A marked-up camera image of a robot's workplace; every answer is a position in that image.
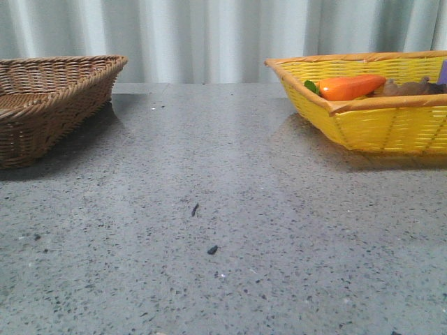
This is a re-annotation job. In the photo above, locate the white pleated curtain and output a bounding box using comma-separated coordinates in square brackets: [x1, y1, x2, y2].
[1, 1, 446, 84]

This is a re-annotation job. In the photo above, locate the brown lumpy toy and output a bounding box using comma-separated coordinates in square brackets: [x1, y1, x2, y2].
[372, 76, 446, 96]

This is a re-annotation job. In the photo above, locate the yellow woven basket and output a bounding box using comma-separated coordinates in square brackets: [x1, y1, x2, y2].
[265, 50, 446, 155]

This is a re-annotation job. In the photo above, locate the brown wicker basket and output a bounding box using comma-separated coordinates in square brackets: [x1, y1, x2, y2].
[1, 55, 128, 170]

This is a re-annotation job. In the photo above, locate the purple cylindrical object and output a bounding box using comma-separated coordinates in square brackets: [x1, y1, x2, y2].
[437, 60, 447, 84]

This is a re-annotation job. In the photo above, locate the orange toy carrot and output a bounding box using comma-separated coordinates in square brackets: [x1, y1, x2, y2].
[304, 74, 386, 101]

